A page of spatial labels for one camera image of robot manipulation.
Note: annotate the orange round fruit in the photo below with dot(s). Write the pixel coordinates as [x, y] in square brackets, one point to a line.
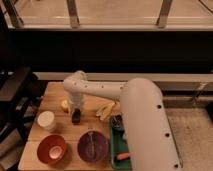
[65, 106]

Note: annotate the metal can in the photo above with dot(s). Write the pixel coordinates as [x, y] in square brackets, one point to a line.
[117, 122]

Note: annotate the orange carrot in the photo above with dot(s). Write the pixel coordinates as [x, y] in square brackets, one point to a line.
[122, 156]

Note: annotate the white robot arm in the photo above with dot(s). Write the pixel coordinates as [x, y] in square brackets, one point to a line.
[149, 136]

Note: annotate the white cylindrical cup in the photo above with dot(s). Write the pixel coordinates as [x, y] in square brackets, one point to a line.
[47, 120]

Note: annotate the black eraser block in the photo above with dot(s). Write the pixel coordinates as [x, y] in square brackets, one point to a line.
[76, 115]

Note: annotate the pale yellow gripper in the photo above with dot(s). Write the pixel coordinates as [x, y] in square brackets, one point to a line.
[75, 104]

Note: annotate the red bowl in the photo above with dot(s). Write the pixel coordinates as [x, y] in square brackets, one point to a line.
[51, 149]

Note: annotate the black chair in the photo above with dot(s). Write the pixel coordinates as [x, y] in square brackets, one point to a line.
[15, 98]

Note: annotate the green plastic tray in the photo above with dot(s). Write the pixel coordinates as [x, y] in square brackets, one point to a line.
[118, 145]

